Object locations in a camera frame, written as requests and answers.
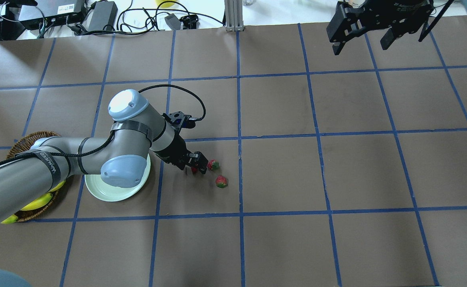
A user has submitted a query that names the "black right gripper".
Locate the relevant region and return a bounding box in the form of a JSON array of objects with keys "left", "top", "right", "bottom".
[{"left": 326, "top": 0, "right": 434, "bottom": 55}]

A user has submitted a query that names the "black power adapter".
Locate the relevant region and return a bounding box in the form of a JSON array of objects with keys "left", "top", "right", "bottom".
[{"left": 86, "top": 0, "right": 117, "bottom": 31}]

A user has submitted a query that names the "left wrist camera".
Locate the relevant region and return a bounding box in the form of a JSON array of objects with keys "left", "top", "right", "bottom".
[{"left": 163, "top": 111, "right": 198, "bottom": 131}]

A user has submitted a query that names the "black cables bundle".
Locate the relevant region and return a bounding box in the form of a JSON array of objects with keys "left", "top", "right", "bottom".
[{"left": 116, "top": 0, "right": 224, "bottom": 35}]

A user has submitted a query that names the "light green plate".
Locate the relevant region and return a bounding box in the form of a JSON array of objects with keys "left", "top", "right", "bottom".
[{"left": 85, "top": 155, "right": 151, "bottom": 202}]

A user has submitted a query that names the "yellow banana bunch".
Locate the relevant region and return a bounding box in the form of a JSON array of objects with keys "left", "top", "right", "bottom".
[{"left": 1, "top": 180, "right": 66, "bottom": 224}]

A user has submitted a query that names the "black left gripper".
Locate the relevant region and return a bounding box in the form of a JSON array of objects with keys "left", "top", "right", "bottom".
[{"left": 159, "top": 136, "right": 209, "bottom": 175}]

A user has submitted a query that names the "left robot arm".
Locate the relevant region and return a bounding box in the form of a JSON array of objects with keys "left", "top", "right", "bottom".
[{"left": 0, "top": 84, "right": 208, "bottom": 222}]

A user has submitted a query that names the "aluminium frame post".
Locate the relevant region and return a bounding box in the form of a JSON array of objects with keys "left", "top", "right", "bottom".
[{"left": 224, "top": 0, "right": 245, "bottom": 31}]

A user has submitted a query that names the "brown wicker basket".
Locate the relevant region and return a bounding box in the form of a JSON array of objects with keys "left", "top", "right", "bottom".
[{"left": 6, "top": 131, "right": 62, "bottom": 218}]

